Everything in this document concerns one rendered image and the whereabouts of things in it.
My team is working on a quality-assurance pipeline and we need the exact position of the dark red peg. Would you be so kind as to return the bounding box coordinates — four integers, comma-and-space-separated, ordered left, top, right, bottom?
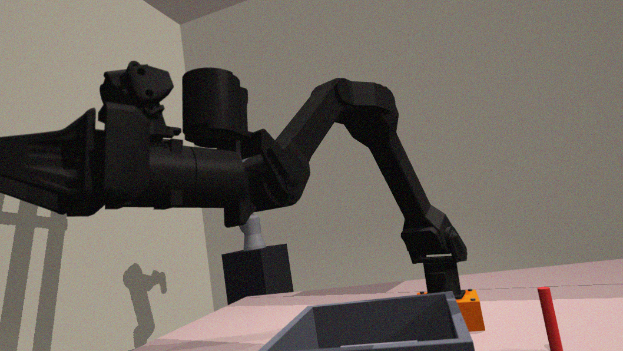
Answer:
537, 287, 563, 351

